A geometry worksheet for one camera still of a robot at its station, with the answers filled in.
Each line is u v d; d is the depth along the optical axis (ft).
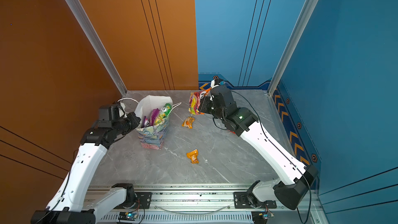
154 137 2.51
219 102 1.61
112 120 1.84
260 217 2.31
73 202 1.26
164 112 2.54
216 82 1.94
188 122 3.26
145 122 2.78
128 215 2.33
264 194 2.00
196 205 2.39
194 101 2.42
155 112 2.96
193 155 2.84
